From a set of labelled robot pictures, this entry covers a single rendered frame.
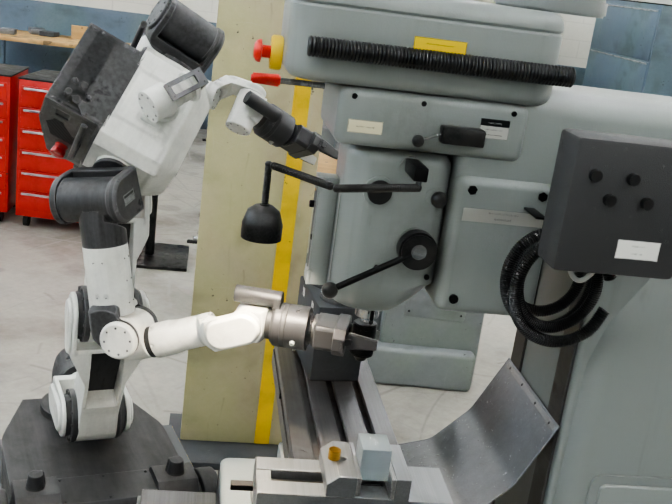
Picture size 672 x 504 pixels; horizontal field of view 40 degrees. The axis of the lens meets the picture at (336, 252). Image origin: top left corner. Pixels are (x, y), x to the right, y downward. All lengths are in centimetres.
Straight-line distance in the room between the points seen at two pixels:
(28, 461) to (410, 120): 151
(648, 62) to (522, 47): 728
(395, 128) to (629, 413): 69
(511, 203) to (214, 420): 237
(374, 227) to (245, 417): 226
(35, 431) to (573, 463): 156
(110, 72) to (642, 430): 126
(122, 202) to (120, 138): 14
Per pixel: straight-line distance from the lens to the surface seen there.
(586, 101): 171
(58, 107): 194
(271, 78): 177
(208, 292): 360
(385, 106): 158
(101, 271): 189
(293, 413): 204
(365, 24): 155
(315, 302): 217
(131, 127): 193
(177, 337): 188
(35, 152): 643
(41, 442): 274
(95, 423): 258
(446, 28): 158
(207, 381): 375
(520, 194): 168
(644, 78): 889
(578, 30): 1147
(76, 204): 188
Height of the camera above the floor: 191
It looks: 17 degrees down
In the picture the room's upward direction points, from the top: 8 degrees clockwise
